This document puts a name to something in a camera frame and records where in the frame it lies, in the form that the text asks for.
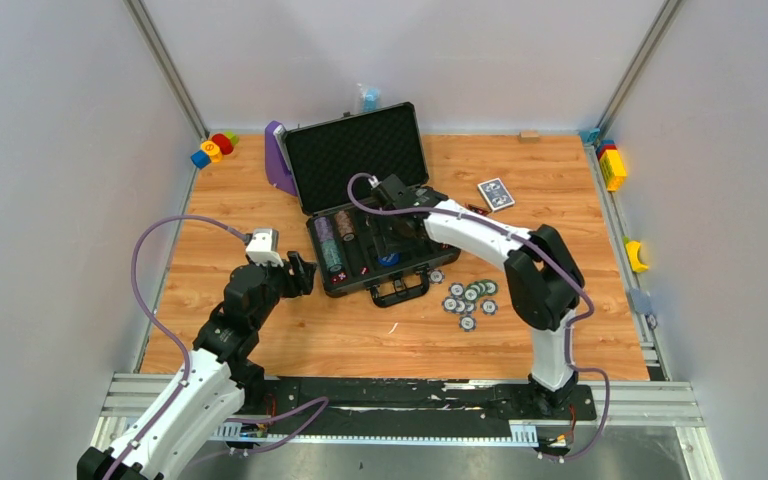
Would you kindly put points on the purple stand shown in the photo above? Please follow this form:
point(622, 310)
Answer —
point(277, 169)

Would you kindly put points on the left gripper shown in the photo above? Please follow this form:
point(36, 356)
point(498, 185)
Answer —
point(293, 273)

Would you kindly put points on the coloured toy cylinders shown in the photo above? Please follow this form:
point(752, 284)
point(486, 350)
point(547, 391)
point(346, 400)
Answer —
point(214, 149)

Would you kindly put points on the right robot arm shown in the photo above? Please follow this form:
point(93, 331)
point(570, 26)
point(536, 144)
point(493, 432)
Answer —
point(543, 280)

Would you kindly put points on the brown poker chip stack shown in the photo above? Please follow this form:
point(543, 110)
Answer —
point(345, 225)

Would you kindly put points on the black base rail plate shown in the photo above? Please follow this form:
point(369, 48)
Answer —
point(507, 399)

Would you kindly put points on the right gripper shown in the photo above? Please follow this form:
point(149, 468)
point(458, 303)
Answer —
point(379, 223)

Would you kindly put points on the red triangular card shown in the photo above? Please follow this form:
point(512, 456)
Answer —
point(479, 210)

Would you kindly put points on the teal poker chip stack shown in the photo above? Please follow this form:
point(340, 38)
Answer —
point(332, 256)

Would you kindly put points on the red die pair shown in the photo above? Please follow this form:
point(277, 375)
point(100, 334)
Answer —
point(340, 277)

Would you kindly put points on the loose chip right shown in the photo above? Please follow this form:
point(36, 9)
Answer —
point(489, 307)

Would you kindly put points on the blue playing card deck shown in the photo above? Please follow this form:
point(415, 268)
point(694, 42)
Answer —
point(496, 195)

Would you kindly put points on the loose chip near handle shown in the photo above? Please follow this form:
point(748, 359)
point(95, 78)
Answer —
point(436, 276)

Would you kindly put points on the black poker set case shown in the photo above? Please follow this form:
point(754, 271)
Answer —
point(323, 159)

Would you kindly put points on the yellow red toy brick block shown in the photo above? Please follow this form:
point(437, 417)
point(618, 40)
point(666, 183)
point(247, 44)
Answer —
point(611, 165)

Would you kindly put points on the blue small blind button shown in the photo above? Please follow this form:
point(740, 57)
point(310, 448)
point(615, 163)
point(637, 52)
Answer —
point(389, 260)

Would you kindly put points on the yellow curved toy piece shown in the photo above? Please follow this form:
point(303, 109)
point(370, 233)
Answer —
point(634, 249)

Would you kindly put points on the loose chip top left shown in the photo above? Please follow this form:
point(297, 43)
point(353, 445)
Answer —
point(457, 290)

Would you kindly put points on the small wooden block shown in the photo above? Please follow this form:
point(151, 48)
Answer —
point(529, 136)

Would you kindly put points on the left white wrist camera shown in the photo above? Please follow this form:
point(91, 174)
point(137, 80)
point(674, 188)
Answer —
point(262, 248)

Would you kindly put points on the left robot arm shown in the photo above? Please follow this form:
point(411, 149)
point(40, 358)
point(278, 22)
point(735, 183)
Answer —
point(213, 382)

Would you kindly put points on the light blue bottle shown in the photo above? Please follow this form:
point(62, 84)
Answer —
point(369, 98)

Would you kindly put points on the loose chip front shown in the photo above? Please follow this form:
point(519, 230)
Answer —
point(467, 323)

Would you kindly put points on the purple poker chip stack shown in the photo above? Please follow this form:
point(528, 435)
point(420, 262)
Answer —
point(324, 230)

